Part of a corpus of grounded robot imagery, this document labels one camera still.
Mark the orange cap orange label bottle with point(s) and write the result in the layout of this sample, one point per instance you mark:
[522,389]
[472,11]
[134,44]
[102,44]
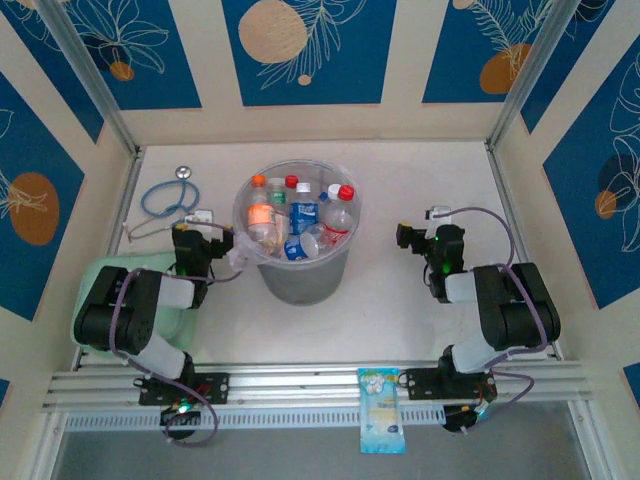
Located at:
[260,215]

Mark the green cap coconut drink bottle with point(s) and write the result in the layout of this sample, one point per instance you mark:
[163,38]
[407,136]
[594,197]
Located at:
[276,192]

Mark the blue cap Pepsi bottle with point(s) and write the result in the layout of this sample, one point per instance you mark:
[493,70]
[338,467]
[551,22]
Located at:
[295,248]

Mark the red label cola bottle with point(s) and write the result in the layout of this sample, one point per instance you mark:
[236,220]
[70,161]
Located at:
[291,179]
[337,225]

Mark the crushed blue label bottle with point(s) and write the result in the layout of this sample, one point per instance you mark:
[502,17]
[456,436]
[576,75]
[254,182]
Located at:
[304,212]

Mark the grey translucent plastic bin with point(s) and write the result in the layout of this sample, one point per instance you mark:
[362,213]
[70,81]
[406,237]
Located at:
[300,285]

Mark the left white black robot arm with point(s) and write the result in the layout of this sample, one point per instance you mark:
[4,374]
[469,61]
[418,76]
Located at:
[115,315]

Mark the clear plastic bin liner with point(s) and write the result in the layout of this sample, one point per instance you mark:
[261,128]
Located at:
[242,252]

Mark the mint green plastic box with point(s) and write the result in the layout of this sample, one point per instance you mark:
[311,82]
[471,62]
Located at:
[150,262]

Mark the blue stethoscope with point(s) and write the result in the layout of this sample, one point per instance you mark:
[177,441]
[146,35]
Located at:
[183,172]

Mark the small black electronics module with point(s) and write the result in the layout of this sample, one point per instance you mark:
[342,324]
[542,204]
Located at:
[457,420]
[177,417]

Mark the light blue wet wipes pack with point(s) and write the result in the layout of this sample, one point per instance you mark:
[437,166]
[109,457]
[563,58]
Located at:
[381,415]

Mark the aluminium table side rail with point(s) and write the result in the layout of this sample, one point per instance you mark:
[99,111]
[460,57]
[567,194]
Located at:
[495,160]
[127,200]

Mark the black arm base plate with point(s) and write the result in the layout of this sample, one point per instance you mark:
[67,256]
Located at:
[217,387]
[417,382]

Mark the aluminium mounting rail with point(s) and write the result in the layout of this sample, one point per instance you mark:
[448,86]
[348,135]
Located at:
[300,382]

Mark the aluminium frame post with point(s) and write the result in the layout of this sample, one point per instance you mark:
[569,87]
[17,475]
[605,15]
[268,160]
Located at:
[535,65]
[90,75]

